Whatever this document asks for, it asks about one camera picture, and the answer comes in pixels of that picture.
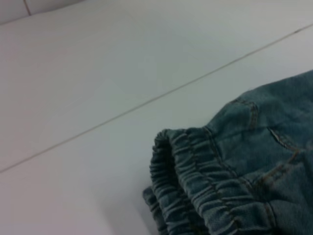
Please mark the blue denim cartoon-print shorts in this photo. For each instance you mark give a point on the blue denim cartoon-print shorts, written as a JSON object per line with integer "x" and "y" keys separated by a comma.
{"x": 244, "y": 171}

